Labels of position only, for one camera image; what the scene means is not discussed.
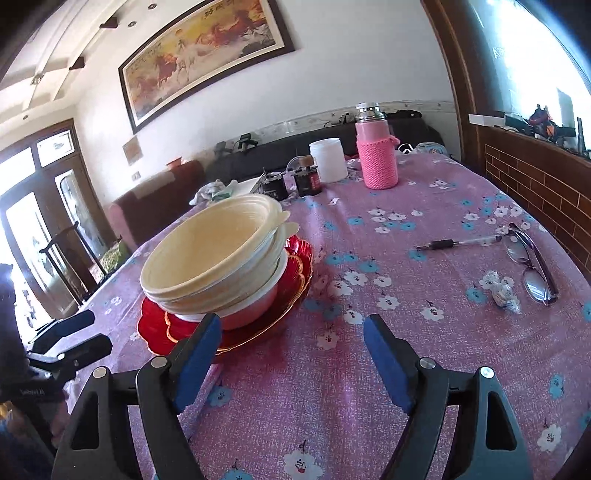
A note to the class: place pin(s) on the black ballpoint pen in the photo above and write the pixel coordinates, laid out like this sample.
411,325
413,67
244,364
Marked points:
443,244

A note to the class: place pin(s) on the blue patterned pouch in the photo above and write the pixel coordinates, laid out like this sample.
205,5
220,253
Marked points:
430,148

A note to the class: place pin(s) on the small gold-rimmed red plate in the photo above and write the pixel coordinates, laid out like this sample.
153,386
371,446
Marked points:
178,328

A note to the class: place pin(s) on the brown armchair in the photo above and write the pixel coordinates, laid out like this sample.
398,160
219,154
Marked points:
152,203

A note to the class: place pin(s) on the cream ribbed bowl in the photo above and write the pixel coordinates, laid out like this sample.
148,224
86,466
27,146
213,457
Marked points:
207,249

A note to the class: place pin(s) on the green seat cushion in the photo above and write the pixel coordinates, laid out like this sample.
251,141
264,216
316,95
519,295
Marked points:
114,256

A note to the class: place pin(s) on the white crumpled rag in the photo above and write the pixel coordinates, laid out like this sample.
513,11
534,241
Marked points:
207,191

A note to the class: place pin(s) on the black battery charger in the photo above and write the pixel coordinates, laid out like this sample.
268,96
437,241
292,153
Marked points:
273,187

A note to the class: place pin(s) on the white flat box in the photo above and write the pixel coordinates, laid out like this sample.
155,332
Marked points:
487,119

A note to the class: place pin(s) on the wooden glass door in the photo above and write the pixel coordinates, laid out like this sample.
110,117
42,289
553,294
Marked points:
92,194

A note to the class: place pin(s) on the purple framed eyeglasses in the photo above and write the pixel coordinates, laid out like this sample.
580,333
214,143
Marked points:
540,281

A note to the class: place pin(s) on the dark wooden chair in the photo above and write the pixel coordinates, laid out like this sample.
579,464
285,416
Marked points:
69,263

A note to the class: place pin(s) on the orange black toy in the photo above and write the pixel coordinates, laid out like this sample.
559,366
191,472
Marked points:
544,122

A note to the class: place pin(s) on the white plastic container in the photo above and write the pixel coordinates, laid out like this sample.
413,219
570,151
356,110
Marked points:
328,161

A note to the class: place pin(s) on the large red flower plate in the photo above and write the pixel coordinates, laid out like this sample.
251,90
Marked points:
152,323

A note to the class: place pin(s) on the small wall plaque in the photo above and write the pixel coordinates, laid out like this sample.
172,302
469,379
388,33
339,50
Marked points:
132,151

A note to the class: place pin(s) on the black sofa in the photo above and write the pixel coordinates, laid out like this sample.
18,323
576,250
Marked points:
277,157

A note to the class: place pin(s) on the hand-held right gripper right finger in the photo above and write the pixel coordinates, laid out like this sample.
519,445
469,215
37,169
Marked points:
388,364

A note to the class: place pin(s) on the framed horse painting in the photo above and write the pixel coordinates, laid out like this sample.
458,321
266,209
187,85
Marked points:
198,55

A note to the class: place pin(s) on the purple floral tablecloth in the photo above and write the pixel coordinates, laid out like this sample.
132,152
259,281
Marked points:
415,323

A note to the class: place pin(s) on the black bag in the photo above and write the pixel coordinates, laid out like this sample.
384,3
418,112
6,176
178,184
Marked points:
404,115

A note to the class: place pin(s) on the red flat object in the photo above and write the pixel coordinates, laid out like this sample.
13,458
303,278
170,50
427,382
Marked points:
174,161

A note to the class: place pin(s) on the wooden cabinet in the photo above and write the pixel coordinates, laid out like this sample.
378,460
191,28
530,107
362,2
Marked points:
531,184

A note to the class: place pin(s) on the brown jar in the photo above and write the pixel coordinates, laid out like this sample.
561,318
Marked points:
308,182

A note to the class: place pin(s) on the black device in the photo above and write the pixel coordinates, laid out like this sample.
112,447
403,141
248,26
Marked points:
245,141
224,147

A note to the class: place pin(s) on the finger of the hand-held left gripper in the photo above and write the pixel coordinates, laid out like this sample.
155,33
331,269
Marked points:
78,353
69,325

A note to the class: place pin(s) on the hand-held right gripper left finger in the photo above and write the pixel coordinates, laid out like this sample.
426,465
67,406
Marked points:
198,364

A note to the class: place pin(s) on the white bowl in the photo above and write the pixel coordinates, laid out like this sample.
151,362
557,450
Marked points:
249,309

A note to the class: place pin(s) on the pink knit-sleeved bottle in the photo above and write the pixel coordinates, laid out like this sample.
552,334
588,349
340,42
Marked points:
376,157

